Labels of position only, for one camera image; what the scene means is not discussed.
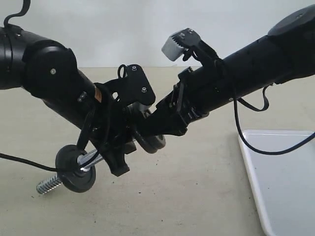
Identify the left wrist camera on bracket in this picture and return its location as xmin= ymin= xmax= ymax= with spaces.
xmin=116 ymin=64 xmax=156 ymax=111

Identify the chrome threaded dumbbell bar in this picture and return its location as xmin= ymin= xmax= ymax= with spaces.
xmin=36 ymin=150 xmax=103 ymax=194

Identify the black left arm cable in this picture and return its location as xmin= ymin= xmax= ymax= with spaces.
xmin=0 ymin=0 xmax=111 ymax=173

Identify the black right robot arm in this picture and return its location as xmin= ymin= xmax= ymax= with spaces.
xmin=137 ymin=5 xmax=315 ymax=136

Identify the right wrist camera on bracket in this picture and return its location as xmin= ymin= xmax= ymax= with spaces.
xmin=161 ymin=28 xmax=219 ymax=65

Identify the black weight plate far end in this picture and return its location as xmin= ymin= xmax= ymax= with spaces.
xmin=133 ymin=128 xmax=156 ymax=154

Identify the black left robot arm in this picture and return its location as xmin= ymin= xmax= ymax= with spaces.
xmin=0 ymin=25 xmax=155 ymax=176

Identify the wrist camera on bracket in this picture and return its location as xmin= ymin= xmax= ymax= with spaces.
xmin=161 ymin=28 xmax=219 ymax=65
xmin=116 ymin=64 xmax=156 ymax=111

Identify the black weight plate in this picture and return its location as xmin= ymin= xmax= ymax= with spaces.
xmin=149 ymin=135 xmax=166 ymax=153
xmin=55 ymin=145 xmax=96 ymax=193

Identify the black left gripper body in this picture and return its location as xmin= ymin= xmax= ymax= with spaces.
xmin=81 ymin=98 xmax=148 ymax=154

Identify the white rectangular tray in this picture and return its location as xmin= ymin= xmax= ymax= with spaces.
xmin=239 ymin=140 xmax=315 ymax=236

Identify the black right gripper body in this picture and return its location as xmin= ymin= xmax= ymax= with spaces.
xmin=156 ymin=67 xmax=209 ymax=127

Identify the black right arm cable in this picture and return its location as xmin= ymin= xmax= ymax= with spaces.
xmin=231 ymin=83 xmax=315 ymax=156

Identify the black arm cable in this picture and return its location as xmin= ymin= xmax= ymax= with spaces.
xmin=231 ymin=83 xmax=315 ymax=156
xmin=0 ymin=0 xmax=111 ymax=173

